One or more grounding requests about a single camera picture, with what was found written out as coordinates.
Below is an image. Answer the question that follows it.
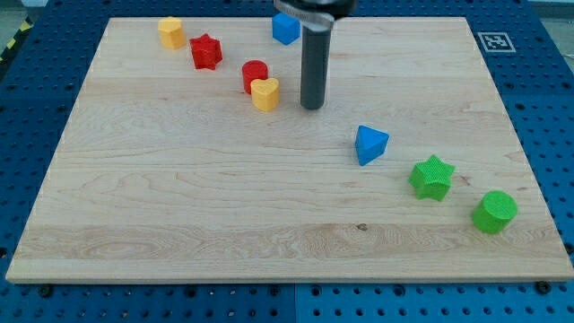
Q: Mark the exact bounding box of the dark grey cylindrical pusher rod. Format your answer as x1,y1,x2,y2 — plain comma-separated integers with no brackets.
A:
300,22,331,110

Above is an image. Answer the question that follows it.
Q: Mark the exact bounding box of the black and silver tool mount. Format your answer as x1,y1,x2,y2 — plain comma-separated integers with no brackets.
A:
273,0,358,31

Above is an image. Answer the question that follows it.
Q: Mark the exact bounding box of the blue triangle block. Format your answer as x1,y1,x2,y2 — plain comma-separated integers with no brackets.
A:
355,125,389,166

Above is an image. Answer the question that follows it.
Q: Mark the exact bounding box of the blue cube block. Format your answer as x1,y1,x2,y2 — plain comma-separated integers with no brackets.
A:
272,13,300,45

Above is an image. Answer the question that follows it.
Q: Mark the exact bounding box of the red cylinder block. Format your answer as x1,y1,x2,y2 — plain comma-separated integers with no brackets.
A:
241,60,268,94

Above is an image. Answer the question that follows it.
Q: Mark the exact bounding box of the yellow heart block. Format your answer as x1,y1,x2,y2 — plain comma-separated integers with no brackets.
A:
250,77,280,112

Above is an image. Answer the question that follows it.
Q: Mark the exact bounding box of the red star block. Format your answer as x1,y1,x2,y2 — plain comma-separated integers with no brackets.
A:
189,33,222,70

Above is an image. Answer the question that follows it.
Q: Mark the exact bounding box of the yellow hexagon block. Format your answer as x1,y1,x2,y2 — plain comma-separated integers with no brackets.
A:
158,16,186,49

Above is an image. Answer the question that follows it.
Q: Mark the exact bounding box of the white fiducial marker tag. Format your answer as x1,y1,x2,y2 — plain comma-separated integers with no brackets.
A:
477,31,516,53

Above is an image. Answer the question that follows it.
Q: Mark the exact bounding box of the light wooden board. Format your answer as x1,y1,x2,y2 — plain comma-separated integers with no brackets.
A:
6,17,573,284

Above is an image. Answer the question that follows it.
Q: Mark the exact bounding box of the green star block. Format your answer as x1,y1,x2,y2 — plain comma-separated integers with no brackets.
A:
408,154,456,201

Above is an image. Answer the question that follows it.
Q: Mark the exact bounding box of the green cylinder block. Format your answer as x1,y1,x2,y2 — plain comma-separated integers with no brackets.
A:
472,190,518,234

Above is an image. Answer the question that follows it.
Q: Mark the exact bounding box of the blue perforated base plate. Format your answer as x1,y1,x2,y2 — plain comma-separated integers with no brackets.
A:
1,1,573,322

